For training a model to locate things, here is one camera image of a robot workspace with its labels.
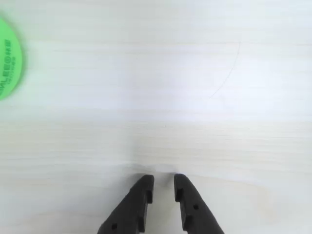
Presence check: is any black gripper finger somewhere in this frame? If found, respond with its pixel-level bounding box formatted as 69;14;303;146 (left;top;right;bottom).
173;173;225;234
97;174;155;234

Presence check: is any green rubber duck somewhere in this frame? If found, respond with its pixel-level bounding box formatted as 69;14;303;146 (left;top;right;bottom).
0;18;24;102

